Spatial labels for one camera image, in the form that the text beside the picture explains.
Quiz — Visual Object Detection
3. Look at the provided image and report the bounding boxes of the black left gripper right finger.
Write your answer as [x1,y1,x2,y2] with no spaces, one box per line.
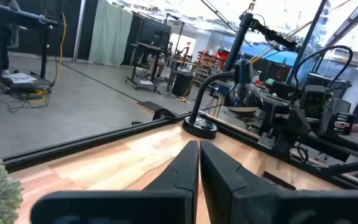
[200,140,358,224]

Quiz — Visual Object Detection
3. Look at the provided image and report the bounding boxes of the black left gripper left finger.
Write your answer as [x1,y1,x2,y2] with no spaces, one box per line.
[30,140,200,224]

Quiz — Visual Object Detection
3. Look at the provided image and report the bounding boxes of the black desk lamp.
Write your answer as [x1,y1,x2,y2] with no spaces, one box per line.
[181,58,264,140]

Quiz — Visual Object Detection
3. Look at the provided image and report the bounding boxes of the black boom pole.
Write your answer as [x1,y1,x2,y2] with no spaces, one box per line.
[224,12,298,74]

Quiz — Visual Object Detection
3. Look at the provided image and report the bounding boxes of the orange parts shelf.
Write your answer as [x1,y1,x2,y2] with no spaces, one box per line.
[194,49,230,88]

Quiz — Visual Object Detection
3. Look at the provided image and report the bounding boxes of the black bin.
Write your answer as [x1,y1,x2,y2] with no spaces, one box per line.
[172,68,195,98]

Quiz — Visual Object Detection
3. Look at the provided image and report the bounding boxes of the black monitor workstation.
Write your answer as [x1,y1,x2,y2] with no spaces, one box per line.
[121,12,173,93]

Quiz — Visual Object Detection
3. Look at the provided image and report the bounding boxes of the pale green curtain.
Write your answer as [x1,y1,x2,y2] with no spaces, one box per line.
[88,0,134,67]

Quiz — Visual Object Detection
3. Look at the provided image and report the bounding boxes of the white papers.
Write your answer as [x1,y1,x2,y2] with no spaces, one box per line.
[1,72,39,85]

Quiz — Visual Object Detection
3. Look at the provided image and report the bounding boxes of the black standing desk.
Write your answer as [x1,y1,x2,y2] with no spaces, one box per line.
[0,2,60,94]

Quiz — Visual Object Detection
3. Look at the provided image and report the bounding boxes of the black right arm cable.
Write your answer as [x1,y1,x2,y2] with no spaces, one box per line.
[293,45,354,105]

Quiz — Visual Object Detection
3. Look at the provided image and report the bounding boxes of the black orange cable ramp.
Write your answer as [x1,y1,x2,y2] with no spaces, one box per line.
[134,101,177,121]

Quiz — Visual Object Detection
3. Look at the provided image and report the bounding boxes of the black table frame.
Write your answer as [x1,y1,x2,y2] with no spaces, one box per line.
[1,110,358,190]

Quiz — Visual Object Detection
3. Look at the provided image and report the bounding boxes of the yellow hanging cable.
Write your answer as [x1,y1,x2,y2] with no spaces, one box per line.
[58,12,68,65]

